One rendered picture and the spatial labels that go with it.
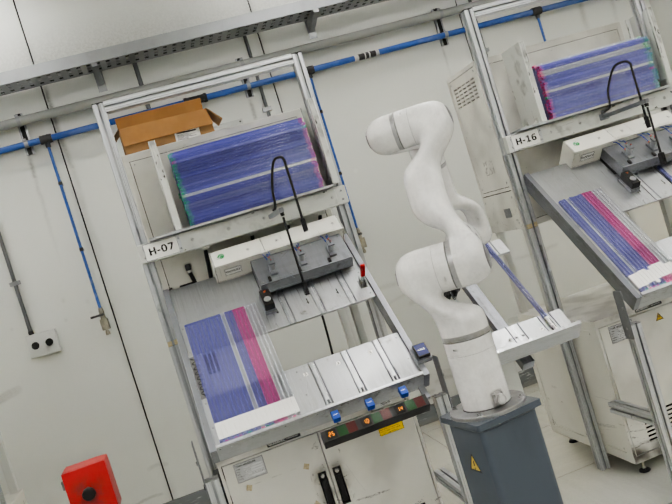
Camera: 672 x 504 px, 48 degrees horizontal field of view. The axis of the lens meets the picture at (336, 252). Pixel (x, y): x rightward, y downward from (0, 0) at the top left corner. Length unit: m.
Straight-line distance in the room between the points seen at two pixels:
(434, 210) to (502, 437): 0.56
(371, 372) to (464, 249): 0.72
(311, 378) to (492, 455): 0.75
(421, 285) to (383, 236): 2.55
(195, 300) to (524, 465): 1.32
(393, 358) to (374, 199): 2.05
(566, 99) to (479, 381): 1.57
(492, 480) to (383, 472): 0.89
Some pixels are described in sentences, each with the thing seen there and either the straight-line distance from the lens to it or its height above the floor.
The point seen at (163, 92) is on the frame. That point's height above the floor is 1.88.
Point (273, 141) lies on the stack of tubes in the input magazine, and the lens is 2.76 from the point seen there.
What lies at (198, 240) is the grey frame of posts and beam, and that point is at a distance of 2.73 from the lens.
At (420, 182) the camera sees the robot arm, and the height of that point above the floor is 1.28.
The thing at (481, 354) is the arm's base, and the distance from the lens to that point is 1.85.
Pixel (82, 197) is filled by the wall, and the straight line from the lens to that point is 4.25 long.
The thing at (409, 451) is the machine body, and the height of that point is 0.41.
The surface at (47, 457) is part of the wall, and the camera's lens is 4.36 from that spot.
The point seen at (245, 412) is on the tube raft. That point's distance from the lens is 2.35.
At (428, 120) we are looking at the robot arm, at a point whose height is 1.42.
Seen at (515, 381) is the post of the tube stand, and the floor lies 0.58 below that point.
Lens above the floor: 1.23
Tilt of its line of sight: 2 degrees down
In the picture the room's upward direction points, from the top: 17 degrees counter-clockwise
